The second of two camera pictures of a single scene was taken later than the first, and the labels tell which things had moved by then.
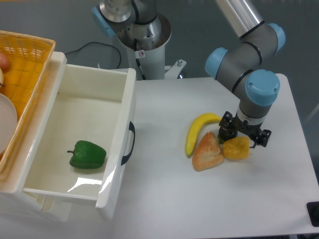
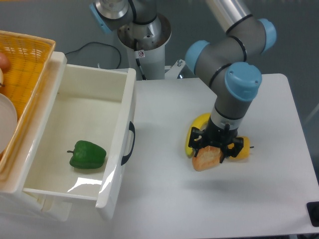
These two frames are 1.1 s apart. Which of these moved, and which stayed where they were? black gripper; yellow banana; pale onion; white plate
Moved: black gripper
Stayed: white plate; yellow banana; pale onion
